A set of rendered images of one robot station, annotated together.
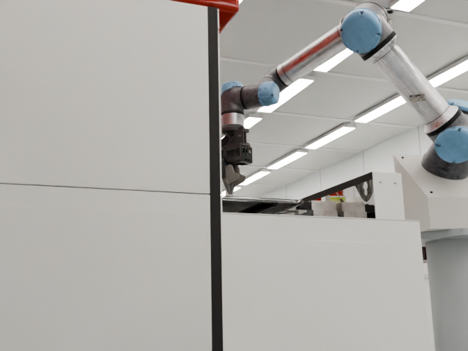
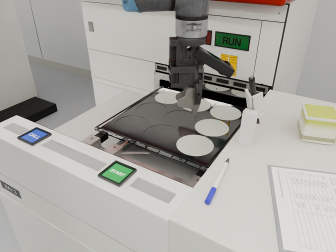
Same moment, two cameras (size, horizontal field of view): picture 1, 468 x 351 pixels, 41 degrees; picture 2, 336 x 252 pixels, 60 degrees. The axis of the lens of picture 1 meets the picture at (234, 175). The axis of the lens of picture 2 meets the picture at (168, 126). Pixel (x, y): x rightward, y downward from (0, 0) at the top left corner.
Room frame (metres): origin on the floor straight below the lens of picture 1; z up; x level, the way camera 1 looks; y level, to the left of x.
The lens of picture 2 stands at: (2.45, -0.46, 1.35)
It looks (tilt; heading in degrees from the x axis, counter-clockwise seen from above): 31 degrees down; 143
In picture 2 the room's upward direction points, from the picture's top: straight up
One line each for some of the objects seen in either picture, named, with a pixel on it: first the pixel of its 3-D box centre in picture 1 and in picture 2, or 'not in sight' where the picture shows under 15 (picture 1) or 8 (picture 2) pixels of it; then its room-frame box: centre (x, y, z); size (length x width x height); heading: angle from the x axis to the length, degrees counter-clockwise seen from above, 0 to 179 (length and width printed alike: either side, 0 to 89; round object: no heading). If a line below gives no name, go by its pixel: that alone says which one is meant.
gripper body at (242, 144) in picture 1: (235, 147); (187, 61); (1.92, -0.01, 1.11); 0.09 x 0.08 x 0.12; 58
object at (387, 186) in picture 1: (337, 213); (78, 178); (1.91, -0.32, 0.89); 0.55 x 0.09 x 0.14; 22
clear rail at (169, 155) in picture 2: (274, 212); (146, 147); (1.90, -0.12, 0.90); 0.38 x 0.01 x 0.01; 22
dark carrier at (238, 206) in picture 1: (219, 209); (180, 118); (1.84, 0.04, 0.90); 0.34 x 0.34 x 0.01; 22
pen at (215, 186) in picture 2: not in sight; (218, 178); (2.17, -0.13, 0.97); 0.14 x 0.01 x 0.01; 118
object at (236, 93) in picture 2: not in sight; (204, 94); (1.75, 0.23, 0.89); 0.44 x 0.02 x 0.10; 22
